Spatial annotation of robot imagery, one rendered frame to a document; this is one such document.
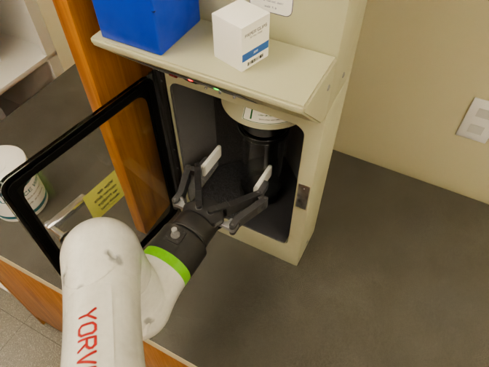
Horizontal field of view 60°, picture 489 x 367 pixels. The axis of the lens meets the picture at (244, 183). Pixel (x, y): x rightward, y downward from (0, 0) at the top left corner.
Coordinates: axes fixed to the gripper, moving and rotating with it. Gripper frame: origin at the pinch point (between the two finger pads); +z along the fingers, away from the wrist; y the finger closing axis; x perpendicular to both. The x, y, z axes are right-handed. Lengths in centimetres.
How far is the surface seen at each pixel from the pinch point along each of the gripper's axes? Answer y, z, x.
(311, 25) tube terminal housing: -12.4, -3.7, -36.0
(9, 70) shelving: 105, 21, 25
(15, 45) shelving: 116, 34, 25
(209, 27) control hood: 1.9, -5.5, -32.9
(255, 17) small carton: -7.4, -9.7, -38.7
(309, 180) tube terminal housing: -15.7, -3.2, -7.1
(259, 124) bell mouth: -4.7, -1.6, -14.5
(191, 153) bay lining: 12.0, -0.3, 2.1
